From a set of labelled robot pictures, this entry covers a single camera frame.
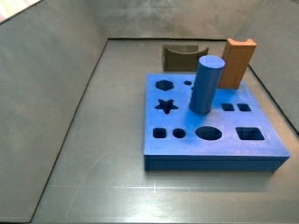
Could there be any blue cylinder peg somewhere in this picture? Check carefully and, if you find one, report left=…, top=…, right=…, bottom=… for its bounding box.
left=190, top=55, right=226, bottom=115

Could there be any black curved stand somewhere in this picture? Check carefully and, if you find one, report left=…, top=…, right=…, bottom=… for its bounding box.
left=163, top=45, right=210, bottom=72

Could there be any blue shape sorting board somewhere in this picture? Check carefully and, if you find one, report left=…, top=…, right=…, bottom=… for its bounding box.
left=145, top=73, right=291, bottom=172

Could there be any brown grooved block peg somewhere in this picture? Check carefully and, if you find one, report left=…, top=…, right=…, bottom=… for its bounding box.
left=219, top=38, right=258, bottom=89

